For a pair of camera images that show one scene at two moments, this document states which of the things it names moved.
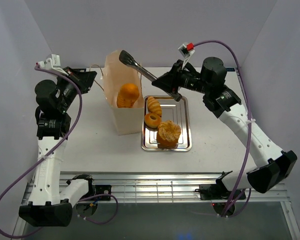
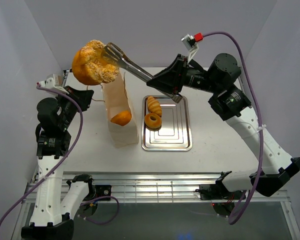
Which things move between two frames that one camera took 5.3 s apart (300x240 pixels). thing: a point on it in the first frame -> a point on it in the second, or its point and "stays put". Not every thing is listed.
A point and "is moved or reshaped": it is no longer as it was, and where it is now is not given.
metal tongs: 128,59 is moved or reshaped
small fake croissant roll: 154,106 stays put
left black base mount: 103,189 stays put
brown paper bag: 129,121 -> 117,100
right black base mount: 214,192 stays put
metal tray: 171,110 stays put
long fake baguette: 128,94 -> 122,118
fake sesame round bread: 168,135 -> 90,68
